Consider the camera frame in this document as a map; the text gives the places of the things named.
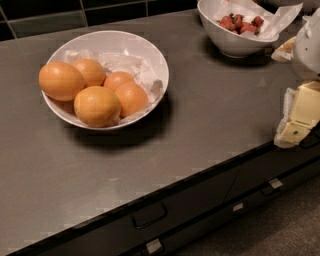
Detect white paper in strawberry bowl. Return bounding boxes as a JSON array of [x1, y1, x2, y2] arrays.
[[213, 0, 303, 41]]

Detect white bowl with oranges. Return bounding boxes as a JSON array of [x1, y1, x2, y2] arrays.
[[48, 30, 169, 131]]

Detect black drawer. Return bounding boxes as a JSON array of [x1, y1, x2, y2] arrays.
[[119, 157, 320, 256], [226, 130, 320, 201], [9, 166, 239, 256]]

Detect left black drawer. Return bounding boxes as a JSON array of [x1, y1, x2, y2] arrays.
[[9, 166, 239, 256]]

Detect large left orange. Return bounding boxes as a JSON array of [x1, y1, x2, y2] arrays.
[[38, 62, 84, 101]]

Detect right black drawer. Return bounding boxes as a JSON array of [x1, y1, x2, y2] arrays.
[[226, 130, 320, 201]]

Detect middle small orange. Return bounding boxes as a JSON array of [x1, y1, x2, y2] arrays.
[[103, 71, 134, 91]]

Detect back orange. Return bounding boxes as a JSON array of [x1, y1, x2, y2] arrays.
[[72, 59, 106, 87]]

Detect white bowl with strawberries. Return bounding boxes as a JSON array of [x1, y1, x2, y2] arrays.
[[197, 0, 279, 58]]

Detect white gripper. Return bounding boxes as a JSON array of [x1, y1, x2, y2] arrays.
[[271, 8, 320, 148]]

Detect right orange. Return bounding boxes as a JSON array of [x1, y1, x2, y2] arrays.
[[115, 82, 149, 117]]

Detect red strawberries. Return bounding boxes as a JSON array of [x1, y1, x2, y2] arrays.
[[217, 13, 264, 35]]

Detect front orange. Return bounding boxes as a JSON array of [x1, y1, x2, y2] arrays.
[[74, 86, 121, 128]]

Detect lower black drawer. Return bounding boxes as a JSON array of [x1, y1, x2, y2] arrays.
[[119, 157, 320, 256]]

